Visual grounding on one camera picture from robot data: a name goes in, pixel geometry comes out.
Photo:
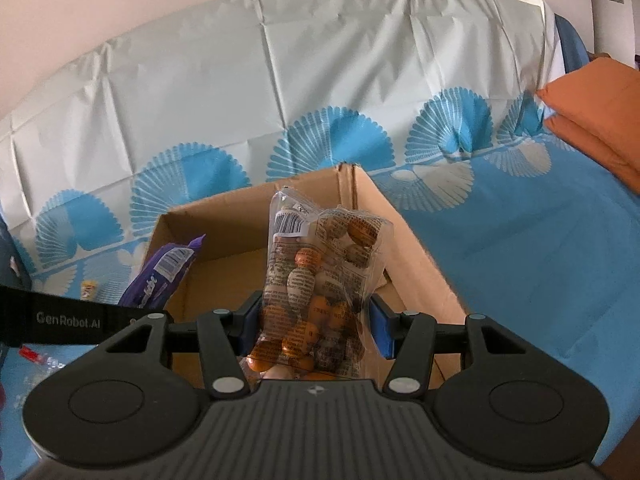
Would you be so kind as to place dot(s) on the clear bag of speckled candies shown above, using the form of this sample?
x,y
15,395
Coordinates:
x,y
310,270

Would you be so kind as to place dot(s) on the orange pillow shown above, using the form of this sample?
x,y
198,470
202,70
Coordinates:
x,y
600,100
585,141

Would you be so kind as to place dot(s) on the long red and clear packet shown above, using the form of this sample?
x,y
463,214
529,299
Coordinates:
x,y
30,353

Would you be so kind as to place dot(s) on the yellow snack packet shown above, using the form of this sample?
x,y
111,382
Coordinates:
x,y
89,291

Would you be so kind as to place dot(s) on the blue white fan-patterned cloth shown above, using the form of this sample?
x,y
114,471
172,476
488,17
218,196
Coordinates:
x,y
500,240

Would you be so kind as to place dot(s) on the cardboard box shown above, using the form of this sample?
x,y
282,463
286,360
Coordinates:
x,y
220,230

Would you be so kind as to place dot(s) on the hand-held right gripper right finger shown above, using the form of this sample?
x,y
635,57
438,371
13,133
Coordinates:
x,y
380,327

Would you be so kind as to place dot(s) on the purple snack packet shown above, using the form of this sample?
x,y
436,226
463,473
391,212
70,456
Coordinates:
x,y
160,270

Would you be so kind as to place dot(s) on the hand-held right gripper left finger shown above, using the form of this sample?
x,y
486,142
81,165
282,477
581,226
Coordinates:
x,y
246,335

